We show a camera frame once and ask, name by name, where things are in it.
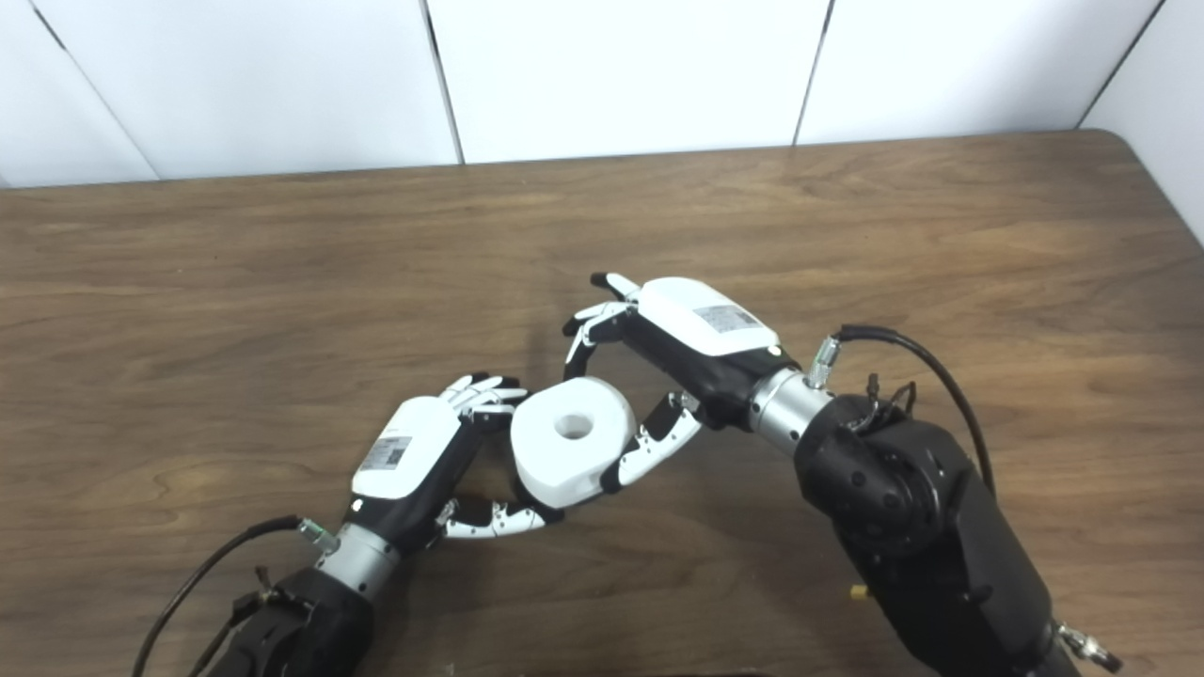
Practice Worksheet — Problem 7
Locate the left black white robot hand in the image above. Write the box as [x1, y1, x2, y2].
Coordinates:
[349, 372, 566, 558]

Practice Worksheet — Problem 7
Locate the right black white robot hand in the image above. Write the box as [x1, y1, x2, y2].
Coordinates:
[562, 272, 801, 496]

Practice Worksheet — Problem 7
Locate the round white piece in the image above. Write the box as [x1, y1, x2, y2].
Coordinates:
[509, 376, 638, 511]

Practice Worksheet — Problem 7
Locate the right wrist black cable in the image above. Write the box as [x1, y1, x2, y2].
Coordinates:
[807, 323, 998, 501]

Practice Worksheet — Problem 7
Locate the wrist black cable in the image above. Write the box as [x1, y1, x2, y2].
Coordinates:
[131, 514, 341, 677]
[807, 323, 998, 501]

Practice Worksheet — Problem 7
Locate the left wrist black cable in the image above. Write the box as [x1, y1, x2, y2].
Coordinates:
[131, 514, 341, 677]

